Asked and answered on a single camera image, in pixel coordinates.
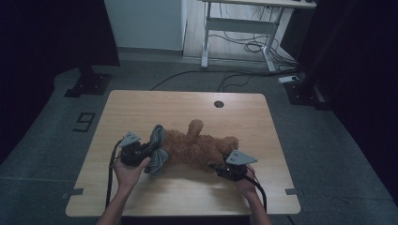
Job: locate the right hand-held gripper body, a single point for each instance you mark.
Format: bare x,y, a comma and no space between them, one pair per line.
234,170

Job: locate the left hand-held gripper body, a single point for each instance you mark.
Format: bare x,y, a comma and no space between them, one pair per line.
131,154

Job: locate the brown teddy bear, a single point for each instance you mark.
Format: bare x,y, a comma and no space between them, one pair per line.
200,150

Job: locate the white desk frame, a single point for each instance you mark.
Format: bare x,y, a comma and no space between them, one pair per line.
241,25

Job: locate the grey tape piece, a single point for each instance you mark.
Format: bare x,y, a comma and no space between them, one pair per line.
72,193
294,191

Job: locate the white cabinet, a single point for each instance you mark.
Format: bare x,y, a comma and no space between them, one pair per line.
144,23

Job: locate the black stand base plate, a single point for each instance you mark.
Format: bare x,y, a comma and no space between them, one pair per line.
305,93
90,83

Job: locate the person's left hand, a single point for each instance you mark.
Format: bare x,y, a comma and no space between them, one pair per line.
128,175

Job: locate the grey cloth garment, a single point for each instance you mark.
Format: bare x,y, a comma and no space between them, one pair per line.
158,159

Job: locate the dark curtain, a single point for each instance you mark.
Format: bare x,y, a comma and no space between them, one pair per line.
47,47
359,62

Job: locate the person's right hand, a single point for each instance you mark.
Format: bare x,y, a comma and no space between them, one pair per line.
245,186

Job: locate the white power strip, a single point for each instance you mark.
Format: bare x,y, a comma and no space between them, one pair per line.
288,79

